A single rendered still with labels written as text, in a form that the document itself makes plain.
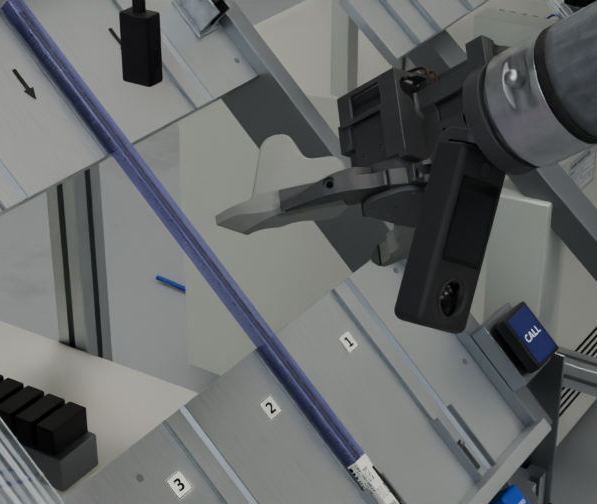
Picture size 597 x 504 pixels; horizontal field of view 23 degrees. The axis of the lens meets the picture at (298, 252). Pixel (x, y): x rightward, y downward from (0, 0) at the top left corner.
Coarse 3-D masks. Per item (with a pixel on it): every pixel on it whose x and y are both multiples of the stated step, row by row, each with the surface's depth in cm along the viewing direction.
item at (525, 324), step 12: (516, 312) 121; (528, 312) 122; (516, 324) 120; (528, 324) 121; (528, 336) 120; (540, 336) 121; (528, 348) 119; (540, 348) 120; (552, 348) 121; (540, 360) 120
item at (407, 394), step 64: (320, 320) 113; (384, 320) 117; (256, 384) 106; (320, 384) 110; (384, 384) 114; (448, 384) 118; (128, 448) 96; (192, 448) 99; (256, 448) 103; (320, 448) 107; (384, 448) 110; (448, 448) 115
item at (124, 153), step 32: (32, 32) 107; (64, 64) 108; (96, 128) 108; (128, 160) 107; (160, 192) 107; (192, 256) 107; (224, 288) 107; (256, 320) 107; (288, 352) 108; (288, 384) 107; (320, 416) 107; (352, 448) 107
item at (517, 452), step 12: (540, 420) 120; (528, 432) 119; (540, 432) 119; (516, 444) 118; (528, 444) 117; (504, 456) 117; (516, 456) 116; (492, 468) 116; (504, 468) 114; (516, 468) 115; (492, 480) 113; (504, 480) 114; (468, 492) 114; (480, 492) 111; (492, 492) 112
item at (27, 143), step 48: (0, 0) 109; (48, 0) 112; (96, 0) 115; (0, 48) 106; (96, 48) 112; (192, 48) 119; (0, 96) 104; (48, 96) 107; (96, 96) 110; (144, 96) 113; (192, 96) 116; (0, 144) 102; (48, 144) 105; (96, 144) 107; (0, 192) 100
